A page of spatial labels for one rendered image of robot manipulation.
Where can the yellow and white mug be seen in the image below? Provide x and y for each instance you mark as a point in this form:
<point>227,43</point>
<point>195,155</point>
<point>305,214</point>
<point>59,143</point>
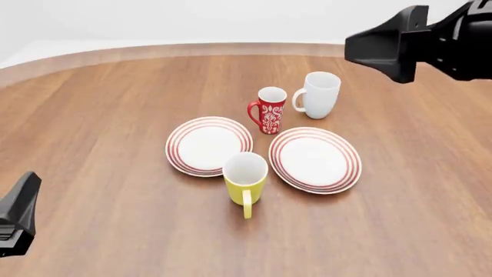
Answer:
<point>246,181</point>

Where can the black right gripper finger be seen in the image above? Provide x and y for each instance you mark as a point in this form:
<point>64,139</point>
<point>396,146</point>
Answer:
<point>380,52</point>
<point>413,17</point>

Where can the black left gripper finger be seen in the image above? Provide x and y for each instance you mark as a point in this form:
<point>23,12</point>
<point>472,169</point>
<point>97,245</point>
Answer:
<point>21,202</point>

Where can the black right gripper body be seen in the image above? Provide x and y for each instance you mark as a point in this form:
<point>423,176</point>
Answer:
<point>457,43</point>

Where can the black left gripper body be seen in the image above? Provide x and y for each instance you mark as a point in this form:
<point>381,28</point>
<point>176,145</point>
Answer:
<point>13,241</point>

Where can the red patterned mug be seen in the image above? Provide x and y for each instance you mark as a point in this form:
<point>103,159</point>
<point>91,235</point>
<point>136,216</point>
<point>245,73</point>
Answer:
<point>271,115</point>

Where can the white plate with red rings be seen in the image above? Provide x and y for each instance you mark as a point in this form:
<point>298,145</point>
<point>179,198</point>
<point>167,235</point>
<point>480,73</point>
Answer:
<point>207,144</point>
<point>313,160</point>

